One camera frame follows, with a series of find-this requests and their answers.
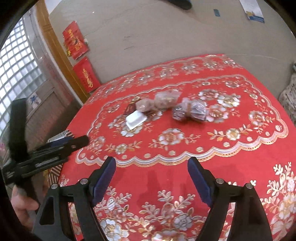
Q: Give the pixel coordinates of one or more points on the clear bag brown snacks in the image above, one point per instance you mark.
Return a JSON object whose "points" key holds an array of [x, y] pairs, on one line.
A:
{"points": [[166, 99]]}

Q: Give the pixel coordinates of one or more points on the white wall notice paper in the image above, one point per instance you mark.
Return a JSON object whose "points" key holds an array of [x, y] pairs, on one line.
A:
{"points": [[252, 10]]}

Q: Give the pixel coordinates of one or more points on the wooden door frame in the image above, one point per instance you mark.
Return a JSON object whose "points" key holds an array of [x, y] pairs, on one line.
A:
{"points": [[58, 54]]}

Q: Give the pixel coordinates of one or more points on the striped white tray box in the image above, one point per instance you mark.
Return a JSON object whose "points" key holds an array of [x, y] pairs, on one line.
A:
{"points": [[55, 170]]}

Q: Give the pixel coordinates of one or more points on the small blue wall sticker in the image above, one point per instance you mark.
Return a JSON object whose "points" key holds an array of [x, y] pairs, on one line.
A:
{"points": [[216, 13]]}

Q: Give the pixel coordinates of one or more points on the clear wrapped dark pastries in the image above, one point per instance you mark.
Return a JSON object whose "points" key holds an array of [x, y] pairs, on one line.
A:
{"points": [[193, 109]]}

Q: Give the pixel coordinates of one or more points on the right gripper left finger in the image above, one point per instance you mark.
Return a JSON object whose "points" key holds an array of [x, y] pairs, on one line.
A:
{"points": [[53, 221]]}

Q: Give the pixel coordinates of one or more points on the dark red small packet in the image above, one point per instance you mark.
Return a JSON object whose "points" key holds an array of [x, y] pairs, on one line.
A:
{"points": [[131, 107]]}

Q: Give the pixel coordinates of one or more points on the glass block window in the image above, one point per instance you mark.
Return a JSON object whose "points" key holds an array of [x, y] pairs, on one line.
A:
{"points": [[20, 73]]}

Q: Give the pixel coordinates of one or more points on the clear bag pink snack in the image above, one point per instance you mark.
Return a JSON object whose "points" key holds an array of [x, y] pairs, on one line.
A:
{"points": [[144, 105]]}

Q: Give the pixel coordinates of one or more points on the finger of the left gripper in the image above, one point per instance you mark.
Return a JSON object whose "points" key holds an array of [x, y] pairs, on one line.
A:
{"points": [[68, 145]]}

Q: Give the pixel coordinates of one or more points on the person's left hand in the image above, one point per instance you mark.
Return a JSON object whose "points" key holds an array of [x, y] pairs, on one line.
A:
{"points": [[22, 205]]}

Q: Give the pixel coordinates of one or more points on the red couplet poster lower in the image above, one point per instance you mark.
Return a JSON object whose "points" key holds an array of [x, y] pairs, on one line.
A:
{"points": [[86, 75]]}

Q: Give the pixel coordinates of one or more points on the floral fabric pile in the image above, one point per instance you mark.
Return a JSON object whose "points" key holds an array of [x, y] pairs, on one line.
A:
{"points": [[288, 96]]}

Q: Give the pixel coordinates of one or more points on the red poster upper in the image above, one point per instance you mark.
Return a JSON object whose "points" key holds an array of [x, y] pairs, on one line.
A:
{"points": [[74, 41]]}

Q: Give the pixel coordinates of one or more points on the white jelly cup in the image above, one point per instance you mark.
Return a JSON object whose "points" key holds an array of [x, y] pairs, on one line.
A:
{"points": [[135, 119]]}

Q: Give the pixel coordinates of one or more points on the red floral tablecloth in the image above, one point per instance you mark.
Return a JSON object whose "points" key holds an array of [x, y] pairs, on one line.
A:
{"points": [[247, 137]]}

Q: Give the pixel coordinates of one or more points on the blue white paper picture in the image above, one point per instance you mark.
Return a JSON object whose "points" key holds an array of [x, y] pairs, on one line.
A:
{"points": [[34, 101]]}

